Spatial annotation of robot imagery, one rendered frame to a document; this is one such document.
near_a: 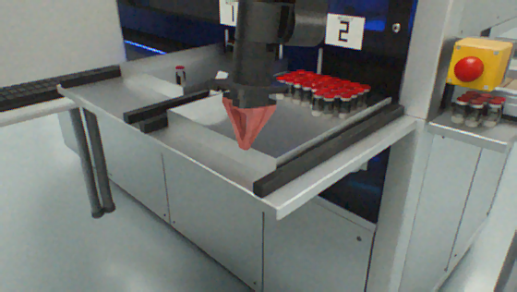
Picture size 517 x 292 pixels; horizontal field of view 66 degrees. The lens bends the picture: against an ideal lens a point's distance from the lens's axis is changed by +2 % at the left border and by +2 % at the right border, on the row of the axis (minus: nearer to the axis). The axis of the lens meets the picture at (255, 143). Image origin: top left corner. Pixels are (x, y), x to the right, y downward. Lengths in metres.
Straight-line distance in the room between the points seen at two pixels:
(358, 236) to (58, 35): 1.03
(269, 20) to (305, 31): 0.06
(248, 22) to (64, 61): 0.94
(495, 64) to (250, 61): 0.40
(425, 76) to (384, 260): 0.45
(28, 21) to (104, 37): 0.22
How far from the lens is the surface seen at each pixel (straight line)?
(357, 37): 0.83
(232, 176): 0.57
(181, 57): 1.14
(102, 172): 1.66
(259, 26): 0.51
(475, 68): 0.72
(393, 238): 0.96
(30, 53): 1.34
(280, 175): 0.53
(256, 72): 0.52
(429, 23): 0.77
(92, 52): 1.41
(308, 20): 0.56
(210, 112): 0.78
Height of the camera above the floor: 1.18
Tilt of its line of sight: 27 degrees down
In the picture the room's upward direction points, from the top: straight up
